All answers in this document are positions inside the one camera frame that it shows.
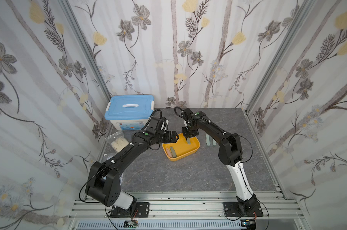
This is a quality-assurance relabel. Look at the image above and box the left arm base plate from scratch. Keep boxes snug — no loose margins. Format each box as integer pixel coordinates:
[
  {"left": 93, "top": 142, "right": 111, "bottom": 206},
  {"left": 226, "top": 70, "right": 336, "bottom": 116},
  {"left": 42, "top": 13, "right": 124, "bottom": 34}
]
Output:
[{"left": 107, "top": 202, "right": 150, "bottom": 218}]

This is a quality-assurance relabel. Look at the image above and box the blue lid storage box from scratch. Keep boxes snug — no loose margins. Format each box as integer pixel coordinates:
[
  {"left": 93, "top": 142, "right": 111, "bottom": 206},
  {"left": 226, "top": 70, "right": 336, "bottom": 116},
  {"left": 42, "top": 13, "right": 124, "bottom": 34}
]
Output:
[{"left": 104, "top": 95, "right": 154, "bottom": 131}]

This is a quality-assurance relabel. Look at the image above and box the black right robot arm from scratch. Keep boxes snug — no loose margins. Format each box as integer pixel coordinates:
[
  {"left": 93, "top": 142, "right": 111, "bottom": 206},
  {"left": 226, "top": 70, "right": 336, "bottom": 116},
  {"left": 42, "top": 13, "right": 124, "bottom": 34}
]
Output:
[{"left": 174, "top": 106, "right": 263, "bottom": 217}]

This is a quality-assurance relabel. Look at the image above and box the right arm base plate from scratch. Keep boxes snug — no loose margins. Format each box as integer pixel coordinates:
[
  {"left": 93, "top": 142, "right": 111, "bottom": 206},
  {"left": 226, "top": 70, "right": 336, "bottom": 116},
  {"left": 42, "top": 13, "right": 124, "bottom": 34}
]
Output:
[{"left": 223, "top": 202, "right": 264, "bottom": 218}]

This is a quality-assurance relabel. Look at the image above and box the grey-green folding fruit knife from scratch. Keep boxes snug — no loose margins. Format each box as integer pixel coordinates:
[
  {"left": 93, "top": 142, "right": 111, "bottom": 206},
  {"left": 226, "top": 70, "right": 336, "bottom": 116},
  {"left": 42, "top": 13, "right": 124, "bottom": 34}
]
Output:
[{"left": 170, "top": 147, "right": 177, "bottom": 158}]

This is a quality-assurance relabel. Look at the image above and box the yellow plastic tray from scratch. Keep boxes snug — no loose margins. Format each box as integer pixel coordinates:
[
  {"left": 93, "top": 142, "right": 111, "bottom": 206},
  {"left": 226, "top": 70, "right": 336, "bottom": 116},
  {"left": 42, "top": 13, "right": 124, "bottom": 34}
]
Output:
[{"left": 162, "top": 133, "right": 200, "bottom": 162}]

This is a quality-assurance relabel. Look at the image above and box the pink folding fruit knife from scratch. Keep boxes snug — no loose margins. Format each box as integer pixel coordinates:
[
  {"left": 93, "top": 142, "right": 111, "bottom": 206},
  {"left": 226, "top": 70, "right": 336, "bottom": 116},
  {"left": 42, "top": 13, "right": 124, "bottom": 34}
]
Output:
[{"left": 165, "top": 148, "right": 172, "bottom": 157}]

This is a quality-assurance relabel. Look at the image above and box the small circuit board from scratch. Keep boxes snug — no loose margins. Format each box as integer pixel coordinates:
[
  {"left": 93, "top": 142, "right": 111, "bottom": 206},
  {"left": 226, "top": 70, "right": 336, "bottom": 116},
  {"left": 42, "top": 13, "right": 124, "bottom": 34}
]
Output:
[{"left": 123, "top": 220, "right": 139, "bottom": 228}]

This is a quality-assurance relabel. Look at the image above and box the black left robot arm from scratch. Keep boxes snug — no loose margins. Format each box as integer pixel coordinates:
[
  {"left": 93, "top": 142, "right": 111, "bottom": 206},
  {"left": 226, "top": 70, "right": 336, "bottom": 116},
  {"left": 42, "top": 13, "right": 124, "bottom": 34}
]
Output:
[{"left": 83, "top": 109, "right": 179, "bottom": 217}]

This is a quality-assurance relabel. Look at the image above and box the bag of white gloves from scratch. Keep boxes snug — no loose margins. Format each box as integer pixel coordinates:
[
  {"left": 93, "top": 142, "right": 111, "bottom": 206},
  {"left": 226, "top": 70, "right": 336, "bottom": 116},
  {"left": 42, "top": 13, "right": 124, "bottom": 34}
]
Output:
[{"left": 105, "top": 130, "right": 129, "bottom": 153}]

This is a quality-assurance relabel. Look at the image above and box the aluminium frame rail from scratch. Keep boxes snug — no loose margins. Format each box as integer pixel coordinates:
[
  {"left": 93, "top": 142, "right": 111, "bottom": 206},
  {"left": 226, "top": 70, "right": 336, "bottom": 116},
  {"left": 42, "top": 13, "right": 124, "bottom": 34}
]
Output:
[{"left": 67, "top": 190, "right": 310, "bottom": 230}]

